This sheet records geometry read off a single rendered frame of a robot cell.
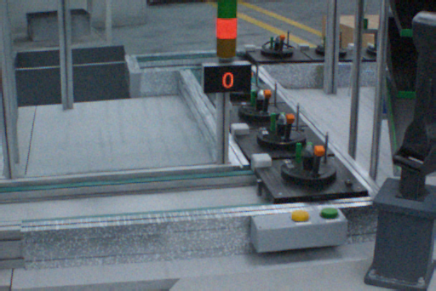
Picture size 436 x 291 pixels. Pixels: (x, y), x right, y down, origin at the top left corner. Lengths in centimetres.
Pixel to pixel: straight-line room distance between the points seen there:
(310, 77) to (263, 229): 153
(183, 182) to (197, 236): 27
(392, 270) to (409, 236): 9
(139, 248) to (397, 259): 58
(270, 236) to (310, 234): 9
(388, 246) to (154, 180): 65
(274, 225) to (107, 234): 37
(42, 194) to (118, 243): 33
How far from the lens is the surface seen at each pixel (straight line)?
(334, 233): 170
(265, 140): 207
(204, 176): 194
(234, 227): 170
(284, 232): 166
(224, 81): 186
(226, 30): 183
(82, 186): 191
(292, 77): 307
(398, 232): 158
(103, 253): 169
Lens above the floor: 169
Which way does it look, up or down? 23 degrees down
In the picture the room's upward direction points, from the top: 1 degrees clockwise
